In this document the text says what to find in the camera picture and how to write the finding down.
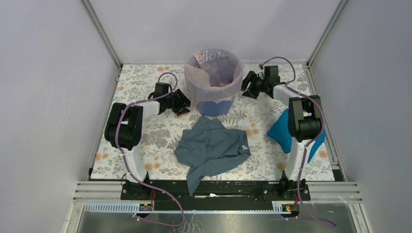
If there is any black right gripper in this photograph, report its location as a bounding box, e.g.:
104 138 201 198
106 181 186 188
234 71 268 100

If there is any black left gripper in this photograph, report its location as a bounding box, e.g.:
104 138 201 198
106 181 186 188
164 88 195 115

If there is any blue plastic trash bin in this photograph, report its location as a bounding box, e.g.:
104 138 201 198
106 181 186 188
196 98 234 117

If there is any pink plastic trash bag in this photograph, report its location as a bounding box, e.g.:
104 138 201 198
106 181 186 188
184 49 243 108

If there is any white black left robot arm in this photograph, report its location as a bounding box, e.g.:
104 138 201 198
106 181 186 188
104 82 191 200

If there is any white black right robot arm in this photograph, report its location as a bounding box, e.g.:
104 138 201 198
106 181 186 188
241 65 324 200

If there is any floral patterned tablecloth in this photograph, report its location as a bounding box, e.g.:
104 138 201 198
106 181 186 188
91 63 335 182

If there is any grey-blue crumpled shirt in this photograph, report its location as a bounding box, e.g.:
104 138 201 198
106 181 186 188
174 116 251 196

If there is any bright blue folded cloth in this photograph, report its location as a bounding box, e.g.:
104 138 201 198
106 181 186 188
267 109 326 163

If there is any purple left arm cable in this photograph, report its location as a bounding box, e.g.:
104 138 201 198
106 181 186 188
114 72 187 228

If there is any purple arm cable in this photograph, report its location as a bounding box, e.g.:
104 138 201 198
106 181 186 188
114 72 187 228
259 56 337 230

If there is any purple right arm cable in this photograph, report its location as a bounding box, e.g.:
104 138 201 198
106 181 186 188
259 56 337 230

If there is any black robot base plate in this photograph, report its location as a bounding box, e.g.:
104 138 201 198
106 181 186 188
120 180 311 211

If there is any aluminium frame rail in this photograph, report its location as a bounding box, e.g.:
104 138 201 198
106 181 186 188
74 182 362 214

